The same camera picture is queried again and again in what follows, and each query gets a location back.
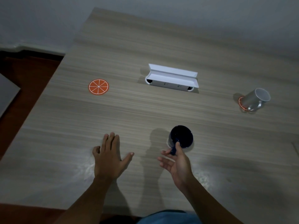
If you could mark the person's left thumb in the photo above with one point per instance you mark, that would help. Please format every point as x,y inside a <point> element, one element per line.
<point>127,158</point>

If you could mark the person's left little finger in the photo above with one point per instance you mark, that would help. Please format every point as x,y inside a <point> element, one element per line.
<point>96,150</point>

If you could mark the white open box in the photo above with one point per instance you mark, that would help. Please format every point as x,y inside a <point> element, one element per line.
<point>171,78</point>

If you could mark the white mug with blue inside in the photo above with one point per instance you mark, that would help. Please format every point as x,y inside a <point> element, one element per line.
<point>181,136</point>

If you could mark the person's left hand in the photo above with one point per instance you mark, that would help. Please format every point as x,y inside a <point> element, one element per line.
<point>108,163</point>

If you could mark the person's right hand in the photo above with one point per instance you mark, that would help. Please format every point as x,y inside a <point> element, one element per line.
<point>179,169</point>

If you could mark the grey board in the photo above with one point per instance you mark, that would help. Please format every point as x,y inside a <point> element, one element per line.
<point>7,93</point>

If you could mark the person's left forearm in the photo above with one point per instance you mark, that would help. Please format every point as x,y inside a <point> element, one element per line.
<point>86,202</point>

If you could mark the orange slice coaster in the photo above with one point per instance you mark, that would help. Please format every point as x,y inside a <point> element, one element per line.
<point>241,103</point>
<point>98,87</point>

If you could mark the person's right forearm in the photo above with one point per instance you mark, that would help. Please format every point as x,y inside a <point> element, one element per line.
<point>208,205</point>

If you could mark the person's blue clothing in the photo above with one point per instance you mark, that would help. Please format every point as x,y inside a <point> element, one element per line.
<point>169,218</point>

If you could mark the person's right thumb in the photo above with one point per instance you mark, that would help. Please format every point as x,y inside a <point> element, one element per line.
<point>179,149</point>

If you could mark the person's left middle finger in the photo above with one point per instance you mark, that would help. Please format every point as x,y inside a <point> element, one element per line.
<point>110,141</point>

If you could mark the silver metal mug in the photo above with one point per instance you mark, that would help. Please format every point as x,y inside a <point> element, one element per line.
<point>255,99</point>

